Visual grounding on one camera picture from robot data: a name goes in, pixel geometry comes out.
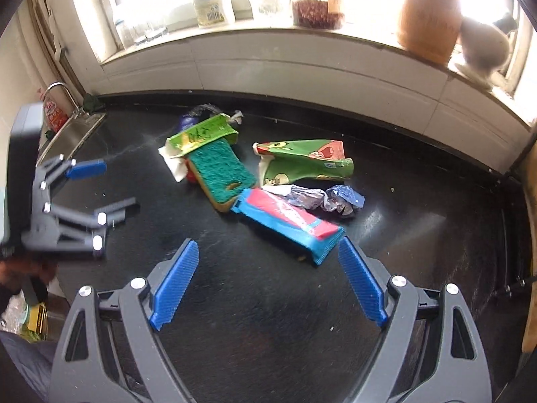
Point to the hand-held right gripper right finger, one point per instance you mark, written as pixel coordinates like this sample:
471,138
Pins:
363,285

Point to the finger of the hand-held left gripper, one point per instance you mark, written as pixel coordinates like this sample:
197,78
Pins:
115,212
86,170

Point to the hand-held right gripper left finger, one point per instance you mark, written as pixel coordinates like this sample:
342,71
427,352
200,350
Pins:
174,285

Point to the white paper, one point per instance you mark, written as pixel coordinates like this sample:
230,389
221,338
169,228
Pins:
176,168

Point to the foil wrapper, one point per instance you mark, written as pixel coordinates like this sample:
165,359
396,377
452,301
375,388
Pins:
342,201

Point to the blue and red packet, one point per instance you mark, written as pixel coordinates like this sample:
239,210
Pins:
285,218

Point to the silver blister pack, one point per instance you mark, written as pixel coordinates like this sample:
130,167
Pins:
306,197

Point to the purple wrapper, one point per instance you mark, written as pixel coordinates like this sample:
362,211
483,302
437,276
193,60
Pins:
185,124

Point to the green scouring sponge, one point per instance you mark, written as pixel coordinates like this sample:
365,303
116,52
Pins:
218,172

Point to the green torn carton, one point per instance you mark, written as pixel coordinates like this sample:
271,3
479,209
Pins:
201,132

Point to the green cartoon print carton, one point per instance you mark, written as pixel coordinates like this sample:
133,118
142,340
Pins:
302,163

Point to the person's left hand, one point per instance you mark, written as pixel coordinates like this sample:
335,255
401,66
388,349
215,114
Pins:
14,275

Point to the stainless steel sink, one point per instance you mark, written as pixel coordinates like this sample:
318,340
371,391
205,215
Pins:
69,132

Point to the red detergent bottle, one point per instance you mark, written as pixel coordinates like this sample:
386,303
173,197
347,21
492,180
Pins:
52,113

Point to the green cloth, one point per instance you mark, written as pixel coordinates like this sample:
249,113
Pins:
91,101

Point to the metal faucet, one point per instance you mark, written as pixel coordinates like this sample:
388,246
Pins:
58,85

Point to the yellow box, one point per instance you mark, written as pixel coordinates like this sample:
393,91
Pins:
37,321

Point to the small glass bottle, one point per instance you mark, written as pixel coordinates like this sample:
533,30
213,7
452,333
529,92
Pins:
123,29

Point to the person's dark trousers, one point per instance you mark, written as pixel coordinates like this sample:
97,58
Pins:
19,361

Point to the clear plastic bottle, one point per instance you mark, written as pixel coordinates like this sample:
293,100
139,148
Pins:
212,6

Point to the white container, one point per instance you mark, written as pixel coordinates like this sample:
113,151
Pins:
242,4

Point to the clear glass jar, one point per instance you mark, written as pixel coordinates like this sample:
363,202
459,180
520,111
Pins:
272,4

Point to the window sill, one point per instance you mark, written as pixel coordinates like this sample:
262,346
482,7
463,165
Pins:
335,37

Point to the terracotta jar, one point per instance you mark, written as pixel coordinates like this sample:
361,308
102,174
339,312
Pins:
428,16

